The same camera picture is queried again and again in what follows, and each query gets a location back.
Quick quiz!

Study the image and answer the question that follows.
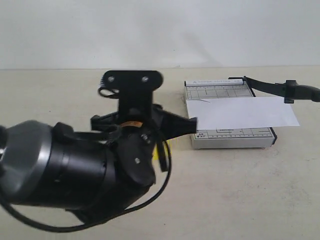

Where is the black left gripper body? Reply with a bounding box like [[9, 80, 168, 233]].
[[90, 104, 163, 220]]

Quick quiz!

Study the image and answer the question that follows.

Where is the yellow foam cube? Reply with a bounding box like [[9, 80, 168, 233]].
[[153, 139, 172, 169]]

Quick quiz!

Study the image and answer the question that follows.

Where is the white paper strip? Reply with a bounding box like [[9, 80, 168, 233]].
[[186, 96, 300, 130]]

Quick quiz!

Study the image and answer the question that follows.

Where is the black cutter blade arm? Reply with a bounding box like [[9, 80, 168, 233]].
[[228, 76, 320, 104]]

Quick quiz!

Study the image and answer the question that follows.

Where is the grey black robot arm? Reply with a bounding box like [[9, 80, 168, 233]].
[[0, 104, 169, 224]]

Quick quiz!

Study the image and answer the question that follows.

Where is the grey metal paper cutter base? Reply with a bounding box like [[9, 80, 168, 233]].
[[184, 77, 278, 149]]

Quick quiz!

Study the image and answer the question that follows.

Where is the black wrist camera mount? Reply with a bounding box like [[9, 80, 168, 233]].
[[98, 70, 164, 121]]

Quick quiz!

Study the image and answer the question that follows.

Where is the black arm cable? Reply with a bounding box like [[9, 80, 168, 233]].
[[0, 134, 173, 232]]

